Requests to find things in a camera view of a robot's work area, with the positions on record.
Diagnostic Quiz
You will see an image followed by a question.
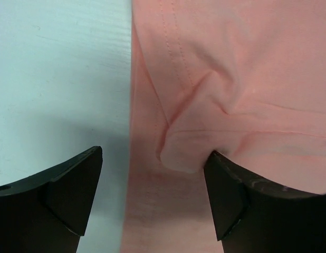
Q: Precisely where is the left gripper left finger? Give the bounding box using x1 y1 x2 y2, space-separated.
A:
0 146 102 253

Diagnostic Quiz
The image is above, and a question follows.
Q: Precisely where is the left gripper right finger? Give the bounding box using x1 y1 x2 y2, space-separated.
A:
204 152 326 253

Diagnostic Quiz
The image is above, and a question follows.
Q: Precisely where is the pink t shirt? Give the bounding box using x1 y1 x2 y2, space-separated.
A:
120 1 326 252

